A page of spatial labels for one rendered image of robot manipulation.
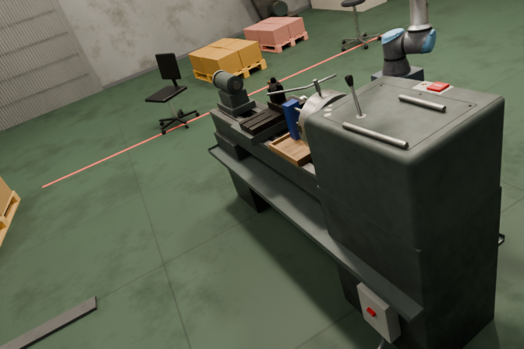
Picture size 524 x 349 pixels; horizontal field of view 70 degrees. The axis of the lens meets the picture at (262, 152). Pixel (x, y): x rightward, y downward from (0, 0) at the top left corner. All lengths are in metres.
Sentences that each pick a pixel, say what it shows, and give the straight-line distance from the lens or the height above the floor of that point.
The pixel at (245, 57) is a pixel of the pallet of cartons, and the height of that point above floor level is 0.32.
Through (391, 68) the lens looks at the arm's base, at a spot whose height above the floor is 1.15.
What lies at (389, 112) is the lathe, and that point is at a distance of 1.50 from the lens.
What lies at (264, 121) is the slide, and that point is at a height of 0.97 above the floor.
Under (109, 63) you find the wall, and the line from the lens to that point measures 9.04.
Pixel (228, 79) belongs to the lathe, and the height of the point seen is 1.14.
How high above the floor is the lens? 1.95
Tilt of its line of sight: 29 degrees down
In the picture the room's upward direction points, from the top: 18 degrees counter-clockwise
